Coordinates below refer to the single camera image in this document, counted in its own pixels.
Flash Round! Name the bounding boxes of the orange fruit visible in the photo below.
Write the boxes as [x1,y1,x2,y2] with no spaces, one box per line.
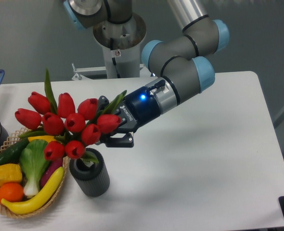
[0,182,24,202]

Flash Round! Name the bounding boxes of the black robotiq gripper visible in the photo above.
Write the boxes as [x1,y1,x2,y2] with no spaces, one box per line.
[95,88,161,148]

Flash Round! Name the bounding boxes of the dark grey ribbed vase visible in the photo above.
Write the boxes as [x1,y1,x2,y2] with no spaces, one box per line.
[69,148,110,197]

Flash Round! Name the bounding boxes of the red tulip bouquet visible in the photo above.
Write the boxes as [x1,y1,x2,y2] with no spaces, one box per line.
[14,72,127,163]

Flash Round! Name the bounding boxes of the purple sweet potato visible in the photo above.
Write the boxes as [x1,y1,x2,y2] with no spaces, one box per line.
[40,159,63,188]

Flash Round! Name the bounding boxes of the woven wicker basket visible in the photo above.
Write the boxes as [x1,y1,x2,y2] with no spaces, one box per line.
[0,128,69,218]

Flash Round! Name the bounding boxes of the yellow bell pepper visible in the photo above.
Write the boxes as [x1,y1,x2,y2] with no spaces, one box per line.
[0,164,23,186]

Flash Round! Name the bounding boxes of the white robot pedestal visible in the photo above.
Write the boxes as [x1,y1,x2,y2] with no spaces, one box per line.
[73,13,146,80]

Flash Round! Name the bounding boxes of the green bok choy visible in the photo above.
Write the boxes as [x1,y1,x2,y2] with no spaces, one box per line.
[19,140,50,198]

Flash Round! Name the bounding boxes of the green cucumber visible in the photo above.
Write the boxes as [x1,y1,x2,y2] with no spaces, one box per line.
[0,138,29,166]

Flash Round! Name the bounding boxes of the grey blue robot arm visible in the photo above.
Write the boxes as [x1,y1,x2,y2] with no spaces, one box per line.
[64,0,230,147]

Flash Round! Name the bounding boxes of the yellow lemon squash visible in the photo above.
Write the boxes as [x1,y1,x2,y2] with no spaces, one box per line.
[27,135,56,142]

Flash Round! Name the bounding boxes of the yellow banana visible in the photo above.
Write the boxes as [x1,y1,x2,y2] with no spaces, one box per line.
[1,167,65,215]

